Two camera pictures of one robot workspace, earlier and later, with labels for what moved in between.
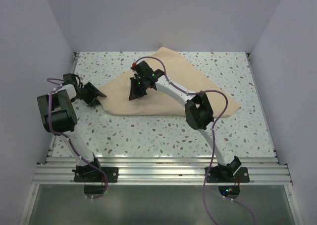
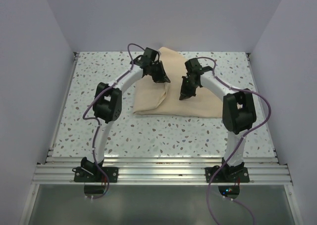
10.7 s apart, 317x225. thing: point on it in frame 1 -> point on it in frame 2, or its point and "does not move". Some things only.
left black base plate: [91, 175] does not move
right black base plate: [225, 174] does not move
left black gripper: [93, 93] -> [162, 78]
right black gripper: [134, 93] -> [185, 93]
